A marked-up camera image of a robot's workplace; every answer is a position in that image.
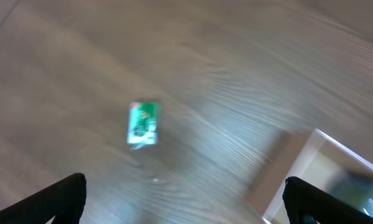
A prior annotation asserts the clear pump bottle dark liquid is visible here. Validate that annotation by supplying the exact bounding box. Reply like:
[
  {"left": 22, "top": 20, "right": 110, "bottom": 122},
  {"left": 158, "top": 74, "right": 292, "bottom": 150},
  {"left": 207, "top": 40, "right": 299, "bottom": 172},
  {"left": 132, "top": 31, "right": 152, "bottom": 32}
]
[{"left": 326, "top": 171, "right": 373, "bottom": 218}]

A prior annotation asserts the white cardboard box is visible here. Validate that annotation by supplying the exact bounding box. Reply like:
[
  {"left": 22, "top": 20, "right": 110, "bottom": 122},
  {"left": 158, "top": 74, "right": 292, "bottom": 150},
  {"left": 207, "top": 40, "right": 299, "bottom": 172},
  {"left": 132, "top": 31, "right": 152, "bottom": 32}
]
[{"left": 248, "top": 129, "right": 373, "bottom": 223}]

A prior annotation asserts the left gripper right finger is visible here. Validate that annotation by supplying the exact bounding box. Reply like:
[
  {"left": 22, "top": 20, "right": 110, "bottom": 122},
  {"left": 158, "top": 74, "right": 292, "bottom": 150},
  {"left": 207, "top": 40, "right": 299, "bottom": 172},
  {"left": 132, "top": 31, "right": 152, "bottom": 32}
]
[{"left": 282, "top": 176, "right": 373, "bottom": 224}]

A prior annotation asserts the green white soap packet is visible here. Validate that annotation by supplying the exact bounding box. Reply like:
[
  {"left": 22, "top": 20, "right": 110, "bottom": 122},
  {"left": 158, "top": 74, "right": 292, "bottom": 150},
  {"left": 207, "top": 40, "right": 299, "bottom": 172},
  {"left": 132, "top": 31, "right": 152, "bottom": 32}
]
[{"left": 126, "top": 101, "right": 161, "bottom": 150}]

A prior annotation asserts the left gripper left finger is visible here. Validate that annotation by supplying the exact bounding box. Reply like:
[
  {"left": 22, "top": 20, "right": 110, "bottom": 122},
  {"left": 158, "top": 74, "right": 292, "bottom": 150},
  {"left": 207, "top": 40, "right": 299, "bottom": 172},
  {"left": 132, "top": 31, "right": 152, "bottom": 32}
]
[{"left": 0, "top": 173, "right": 87, "bottom": 224}]

